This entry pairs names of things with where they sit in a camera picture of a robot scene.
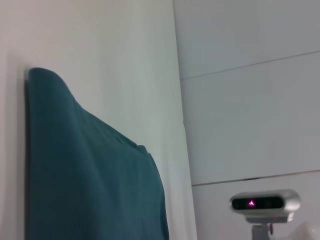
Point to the teal t-shirt with beige print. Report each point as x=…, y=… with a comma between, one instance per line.
x=87, y=175

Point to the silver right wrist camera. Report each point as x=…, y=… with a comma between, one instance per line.
x=265, y=205

